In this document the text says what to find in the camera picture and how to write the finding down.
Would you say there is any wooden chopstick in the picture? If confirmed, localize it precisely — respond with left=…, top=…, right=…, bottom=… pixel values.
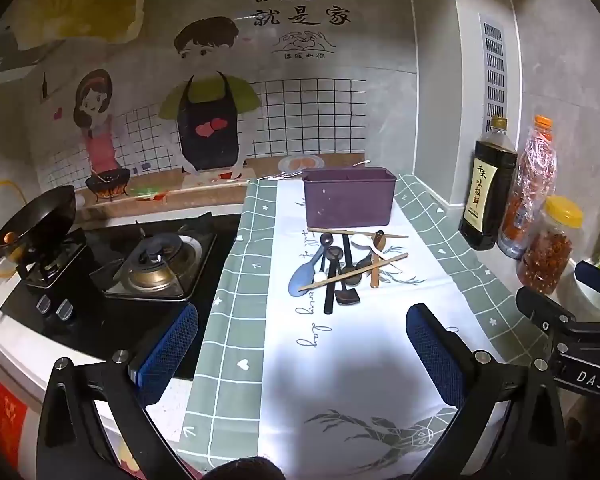
left=321, top=228, right=410, bottom=239
left=298, top=253, right=410, bottom=292

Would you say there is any brown wooden spoon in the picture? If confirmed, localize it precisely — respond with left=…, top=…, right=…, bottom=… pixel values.
left=371, top=230, right=387, bottom=289

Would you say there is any dark spatula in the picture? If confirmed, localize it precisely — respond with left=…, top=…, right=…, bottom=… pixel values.
left=336, top=234, right=361, bottom=307

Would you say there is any black gas stove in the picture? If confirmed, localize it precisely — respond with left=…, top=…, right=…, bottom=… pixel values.
left=0, top=212, right=243, bottom=381

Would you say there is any yellow cloth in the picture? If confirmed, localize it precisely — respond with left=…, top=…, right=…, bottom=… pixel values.
left=15, top=0, right=151, bottom=51

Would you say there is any dark soy sauce bottle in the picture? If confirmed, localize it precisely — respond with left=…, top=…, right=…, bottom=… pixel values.
left=458, top=116, right=517, bottom=252

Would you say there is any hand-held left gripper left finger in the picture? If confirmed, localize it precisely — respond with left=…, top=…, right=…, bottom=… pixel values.
left=36, top=302, right=201, bottom=480

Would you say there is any yellow gas hose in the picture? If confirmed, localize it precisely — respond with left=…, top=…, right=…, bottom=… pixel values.
left=0, top=180, right=28, bottom=206

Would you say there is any red paper label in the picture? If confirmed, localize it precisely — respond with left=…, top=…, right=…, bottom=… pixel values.
left=0, top=382, right=28, bottom=471

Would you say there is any blue rice spoon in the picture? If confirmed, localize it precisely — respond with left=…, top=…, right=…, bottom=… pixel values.
left=287, top=244, right=326, bottom=297

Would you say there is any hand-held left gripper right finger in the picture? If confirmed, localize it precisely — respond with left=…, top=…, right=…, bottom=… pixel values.
left=405, top=302, right=566, bottom=480

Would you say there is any green white printed tablecloth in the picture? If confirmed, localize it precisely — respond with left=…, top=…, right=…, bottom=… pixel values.
left=177, top=172, right=526, bottom=476

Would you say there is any black frying pan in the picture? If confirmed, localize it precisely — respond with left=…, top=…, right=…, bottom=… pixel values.
left=0, top=185, right=77, bottom=268

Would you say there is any black long-handled spoon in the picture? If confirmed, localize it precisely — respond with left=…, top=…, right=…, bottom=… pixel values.
left=323, top=246, right=345, bottom=315

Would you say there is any white vent grille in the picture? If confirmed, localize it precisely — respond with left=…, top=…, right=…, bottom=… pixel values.
left=480, top=12, right=508, bottom=133

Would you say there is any dark wooden spoon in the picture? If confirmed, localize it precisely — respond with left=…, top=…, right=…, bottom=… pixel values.
left=314, top=232, right=333, bottom=282

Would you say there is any yellow-lidded chili jar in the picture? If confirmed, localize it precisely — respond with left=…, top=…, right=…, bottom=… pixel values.
left=516, top=196, right=584, bottom=295

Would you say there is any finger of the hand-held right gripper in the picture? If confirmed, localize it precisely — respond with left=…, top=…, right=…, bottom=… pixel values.
left=575, top=260, right=600, bottom=297
left=517, top=287, right=576, bottom=333

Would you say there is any purple plastic utensil holder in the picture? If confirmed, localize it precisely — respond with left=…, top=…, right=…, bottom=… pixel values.
left=302, top=166, right=397, bottom=229

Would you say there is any orange-capped chili bottle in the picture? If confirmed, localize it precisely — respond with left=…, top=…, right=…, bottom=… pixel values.
left=497, top=115, right=558, bottom=260

